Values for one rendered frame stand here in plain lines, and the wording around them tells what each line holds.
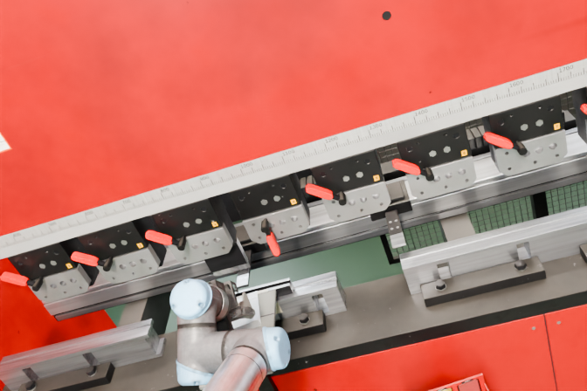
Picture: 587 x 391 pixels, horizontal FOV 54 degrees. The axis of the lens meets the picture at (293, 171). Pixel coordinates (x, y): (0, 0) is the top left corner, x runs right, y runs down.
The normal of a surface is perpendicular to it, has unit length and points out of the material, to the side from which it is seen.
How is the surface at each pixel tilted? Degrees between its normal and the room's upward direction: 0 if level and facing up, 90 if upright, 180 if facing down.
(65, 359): 90
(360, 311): 0
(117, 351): 90
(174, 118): 90
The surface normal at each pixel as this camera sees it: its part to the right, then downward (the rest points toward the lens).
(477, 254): 0.00, 0.52
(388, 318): -0.33, -0.80
